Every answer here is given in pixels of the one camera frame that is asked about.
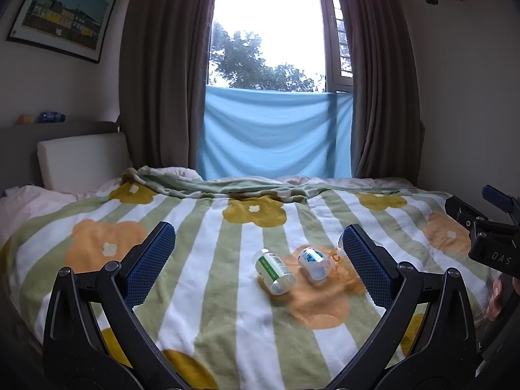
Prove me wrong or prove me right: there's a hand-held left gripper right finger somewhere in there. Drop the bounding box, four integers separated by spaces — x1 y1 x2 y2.
325 223 479 390

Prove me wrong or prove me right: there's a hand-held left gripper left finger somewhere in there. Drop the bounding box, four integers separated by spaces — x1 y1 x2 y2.
42 221 191 390

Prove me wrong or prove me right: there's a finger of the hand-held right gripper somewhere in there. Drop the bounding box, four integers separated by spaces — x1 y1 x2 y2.
481 185 520 226
444 196 520 271

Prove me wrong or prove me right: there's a white bottle green label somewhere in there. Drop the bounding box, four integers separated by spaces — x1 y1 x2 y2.
253 248 297 295

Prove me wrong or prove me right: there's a person's right hand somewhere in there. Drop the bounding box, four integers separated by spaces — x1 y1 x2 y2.
485 276 520 321

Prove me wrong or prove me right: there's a white bottle blue label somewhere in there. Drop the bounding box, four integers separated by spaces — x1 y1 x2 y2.
298 245 347 285

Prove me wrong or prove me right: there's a striped floral blanket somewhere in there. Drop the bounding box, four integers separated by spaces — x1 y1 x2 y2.
0 166 504 390

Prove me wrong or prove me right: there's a white headboard cushion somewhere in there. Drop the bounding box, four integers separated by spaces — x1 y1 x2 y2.
36 132 133 191

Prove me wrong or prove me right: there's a pale pink bed sheet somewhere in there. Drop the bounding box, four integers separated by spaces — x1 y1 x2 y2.
0 166 204 253

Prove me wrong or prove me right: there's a light blue cloth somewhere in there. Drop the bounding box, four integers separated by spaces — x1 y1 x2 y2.
197 86 355 182

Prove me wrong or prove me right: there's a brown curtain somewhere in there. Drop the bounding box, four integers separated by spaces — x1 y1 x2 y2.
118 0 222 180
336 0 425 186

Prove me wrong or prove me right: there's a grey headboard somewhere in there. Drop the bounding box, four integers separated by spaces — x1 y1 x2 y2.
0 120 124 196

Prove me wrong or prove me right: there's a tree outside window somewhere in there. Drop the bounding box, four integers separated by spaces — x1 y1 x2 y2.
209 20 326 93

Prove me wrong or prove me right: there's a window frame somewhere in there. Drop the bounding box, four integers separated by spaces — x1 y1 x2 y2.
316 0 355 93

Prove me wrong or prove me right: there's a framed wall picture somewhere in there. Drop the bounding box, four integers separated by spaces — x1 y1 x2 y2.
6 0 117 65

